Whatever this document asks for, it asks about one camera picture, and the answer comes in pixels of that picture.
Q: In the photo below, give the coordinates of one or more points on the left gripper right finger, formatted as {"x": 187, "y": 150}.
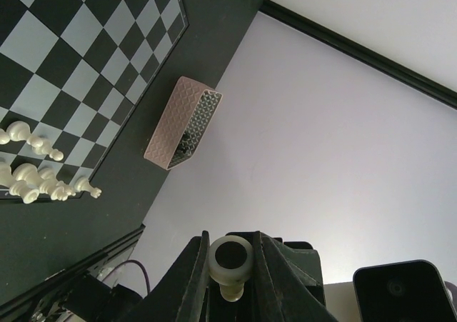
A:
{"x": 288, "y": 281}

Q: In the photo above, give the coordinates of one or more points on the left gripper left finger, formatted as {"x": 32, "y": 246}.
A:
{"x": 179, "y": 295}

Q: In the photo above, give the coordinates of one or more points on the white rook corner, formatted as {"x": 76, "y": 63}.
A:
{"x": 83, "y": 184}

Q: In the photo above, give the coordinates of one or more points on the white king side piece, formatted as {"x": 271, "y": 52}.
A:
{"x": 54, "y": 188}

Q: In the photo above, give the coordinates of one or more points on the black and white chessboard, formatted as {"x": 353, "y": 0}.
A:
{"x": 74, "y": 71}

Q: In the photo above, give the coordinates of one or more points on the white chess piece front row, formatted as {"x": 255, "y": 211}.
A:
{"x": 22, "y": 187}

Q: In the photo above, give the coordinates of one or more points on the pink mesh tray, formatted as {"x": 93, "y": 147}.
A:
{"x": 183, "y": 123}

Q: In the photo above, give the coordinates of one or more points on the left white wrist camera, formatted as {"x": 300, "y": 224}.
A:
{"x": 403, "y": 291}

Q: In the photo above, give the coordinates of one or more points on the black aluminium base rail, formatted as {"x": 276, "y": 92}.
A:
{"x": 41, "y": 298}

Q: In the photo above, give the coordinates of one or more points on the right black frame post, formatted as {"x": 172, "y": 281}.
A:
{"x": 360, "y": 53}

